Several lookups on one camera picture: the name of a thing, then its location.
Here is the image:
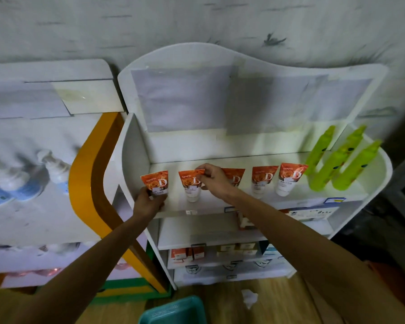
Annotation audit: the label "person's right hand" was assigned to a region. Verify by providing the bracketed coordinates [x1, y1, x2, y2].
[195, 163, 239, 204]

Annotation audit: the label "person's left hand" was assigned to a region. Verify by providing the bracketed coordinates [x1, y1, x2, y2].
[132, 186, 168, 222]

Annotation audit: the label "orange and white cream tube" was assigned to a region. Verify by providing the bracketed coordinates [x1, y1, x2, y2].
[251, 165, 279, 199]
[275, 162, 309, 197]
[141, 170, 169, 199]
[222, 168, 246, 188]
[178, 169, 206, 203]

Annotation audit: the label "person's right forearm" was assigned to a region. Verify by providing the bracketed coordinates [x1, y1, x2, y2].
[224, 190, 405, 324]

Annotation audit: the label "person's left forearm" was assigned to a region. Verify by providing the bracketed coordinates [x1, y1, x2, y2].
[7, 212, 159, 324]

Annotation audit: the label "white wooden shelf unit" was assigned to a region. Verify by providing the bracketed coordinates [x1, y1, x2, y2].
[103, 42, 393, 290]

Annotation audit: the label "small white orange box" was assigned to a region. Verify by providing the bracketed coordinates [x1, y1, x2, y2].
[238, 212, 256, 230]

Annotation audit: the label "orange and white small boxes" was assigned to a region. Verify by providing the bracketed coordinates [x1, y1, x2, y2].
[170, 244, 207, 264]

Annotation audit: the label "cream small boxes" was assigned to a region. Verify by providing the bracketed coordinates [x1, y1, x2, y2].
[217, 242, 258, 257]

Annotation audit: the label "light blue box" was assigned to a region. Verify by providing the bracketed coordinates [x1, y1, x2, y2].
[261, 244, 285, 260]

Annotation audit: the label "white and blue flat box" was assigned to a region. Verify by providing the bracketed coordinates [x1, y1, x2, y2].
[279, 206, 340, 222]

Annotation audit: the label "teal plastic bin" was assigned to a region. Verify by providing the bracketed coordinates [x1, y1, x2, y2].
[138, 295, 207, 324]

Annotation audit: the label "green spray bottle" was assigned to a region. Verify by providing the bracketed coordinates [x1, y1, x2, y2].
[332, 139, 383, 191]
[305, 125, 336, 176]
[308, 125, 367, 192]

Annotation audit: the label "crumpled white paper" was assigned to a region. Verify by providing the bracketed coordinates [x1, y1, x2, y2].
[241, 289, 259, 310]

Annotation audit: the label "white display stand orange trim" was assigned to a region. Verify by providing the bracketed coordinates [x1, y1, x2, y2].
[0, 58, 173, 305]

